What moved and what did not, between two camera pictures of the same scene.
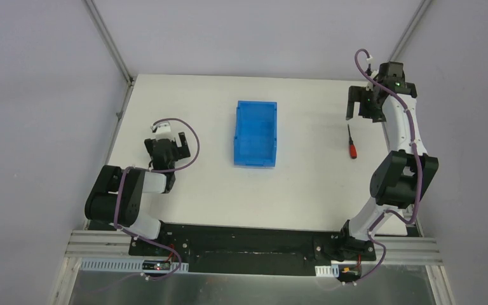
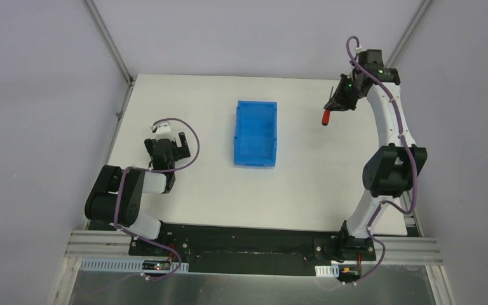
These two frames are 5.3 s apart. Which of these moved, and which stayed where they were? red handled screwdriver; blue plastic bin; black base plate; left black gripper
Moved: red handled screwdriver
Stayed: blue plastic bin; black base plate; left black gripper
